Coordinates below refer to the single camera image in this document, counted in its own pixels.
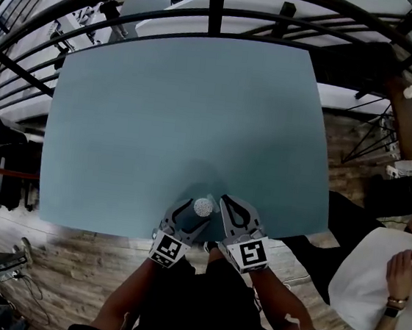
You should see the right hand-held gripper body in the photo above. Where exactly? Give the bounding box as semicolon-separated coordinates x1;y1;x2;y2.
214;223;274;279

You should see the small white bottle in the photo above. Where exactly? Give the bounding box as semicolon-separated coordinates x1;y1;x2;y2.
191;196;214;220

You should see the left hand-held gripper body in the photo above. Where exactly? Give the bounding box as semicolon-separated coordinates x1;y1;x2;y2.
147;220;197;272

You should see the person's black shirt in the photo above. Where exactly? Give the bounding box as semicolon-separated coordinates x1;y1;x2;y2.
65;234;365;330

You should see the clear plastic tube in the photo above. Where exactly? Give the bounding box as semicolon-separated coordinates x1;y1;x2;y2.
204;193;224;215

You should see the person's right forearm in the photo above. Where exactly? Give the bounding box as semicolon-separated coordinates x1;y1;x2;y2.
242;265;322;330

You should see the black tripod stand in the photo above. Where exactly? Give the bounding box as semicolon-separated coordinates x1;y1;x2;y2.
341;90;398;170

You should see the white power strip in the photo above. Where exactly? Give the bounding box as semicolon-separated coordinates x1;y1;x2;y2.
384;158;412;181

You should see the person's left forearm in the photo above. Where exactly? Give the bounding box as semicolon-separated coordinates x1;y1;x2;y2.
89;251;167;330

